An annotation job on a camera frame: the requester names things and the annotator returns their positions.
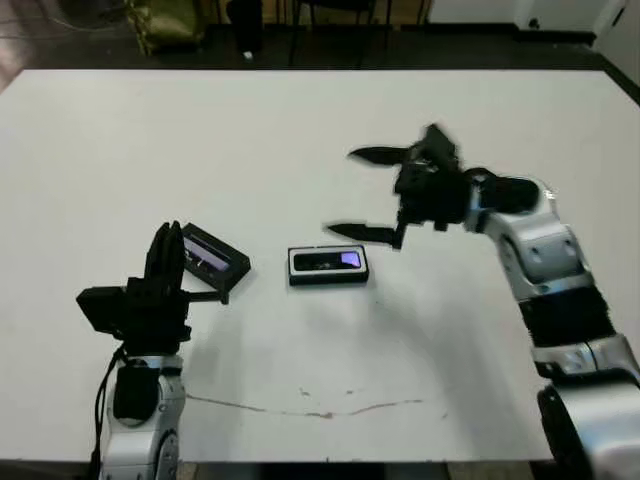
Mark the white door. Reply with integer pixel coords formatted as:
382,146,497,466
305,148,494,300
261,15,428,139
592,0,640,54

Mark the black box base white insert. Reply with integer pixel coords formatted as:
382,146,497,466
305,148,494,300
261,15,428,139
287,244,371,288

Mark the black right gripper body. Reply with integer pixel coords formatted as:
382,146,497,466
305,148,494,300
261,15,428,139
392,158,475,234

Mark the green sack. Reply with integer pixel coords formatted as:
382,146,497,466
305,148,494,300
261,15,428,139
124,0,207,57

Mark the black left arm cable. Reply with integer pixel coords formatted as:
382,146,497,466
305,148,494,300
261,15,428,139
89,344,126,480

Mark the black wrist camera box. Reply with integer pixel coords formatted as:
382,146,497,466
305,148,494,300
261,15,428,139
75,285,130,336
413,123,461,169

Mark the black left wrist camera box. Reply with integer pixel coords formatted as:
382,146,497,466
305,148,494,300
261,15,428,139
75,285,130,336

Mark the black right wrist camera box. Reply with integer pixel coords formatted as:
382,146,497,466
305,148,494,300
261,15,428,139
413,123,461,169

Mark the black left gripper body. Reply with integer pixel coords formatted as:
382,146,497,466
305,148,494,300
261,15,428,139
116,276,231,359

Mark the black camera with screen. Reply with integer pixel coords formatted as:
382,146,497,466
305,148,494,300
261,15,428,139
293,251,362,271

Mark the black upright floor object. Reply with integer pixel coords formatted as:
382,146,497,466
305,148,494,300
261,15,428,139
226,0,265,54

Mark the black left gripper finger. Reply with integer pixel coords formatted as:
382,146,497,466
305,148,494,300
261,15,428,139
144,222,171,285
167,220,185,290

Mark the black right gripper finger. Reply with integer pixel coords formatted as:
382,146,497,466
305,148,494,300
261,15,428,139
346,144,415,170
324,221,406,251

